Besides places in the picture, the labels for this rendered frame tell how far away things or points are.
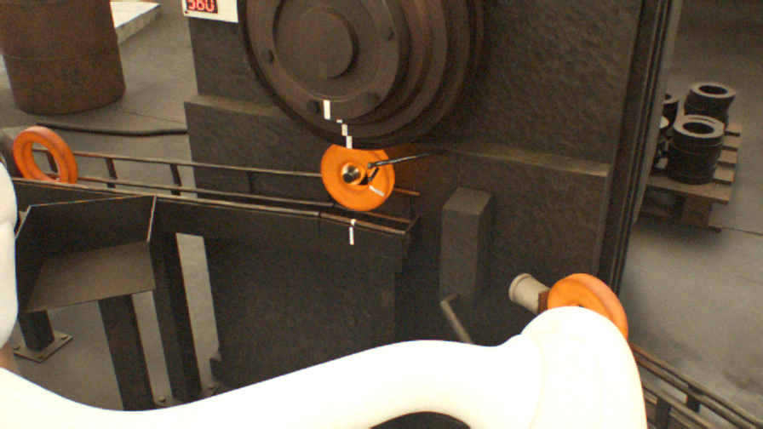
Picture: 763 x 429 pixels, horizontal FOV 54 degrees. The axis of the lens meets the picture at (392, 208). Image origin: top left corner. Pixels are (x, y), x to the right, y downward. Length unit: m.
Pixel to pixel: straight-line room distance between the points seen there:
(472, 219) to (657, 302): 1.34
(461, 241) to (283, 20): 0.53
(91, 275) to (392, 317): 0.65
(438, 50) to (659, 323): 1.50
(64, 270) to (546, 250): 1.03
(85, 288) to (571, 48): 1.08
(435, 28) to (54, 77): 3.14
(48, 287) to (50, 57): 2.59
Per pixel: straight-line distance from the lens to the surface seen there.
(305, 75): 1.37
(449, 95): 1.35
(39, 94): 4.30
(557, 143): 1.49
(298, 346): 1.99
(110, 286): 1.66
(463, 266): 1.49
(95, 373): 2.41
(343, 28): 1.29
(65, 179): 2.08
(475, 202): 1.45
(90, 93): 4.28
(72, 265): 1.77
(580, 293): 1.30
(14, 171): 2.20
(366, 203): 1.53
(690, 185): 3.14
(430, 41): 1.30
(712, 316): 2.67
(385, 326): 1.66
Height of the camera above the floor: 1.50
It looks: 30 degrees down
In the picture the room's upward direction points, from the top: straight up
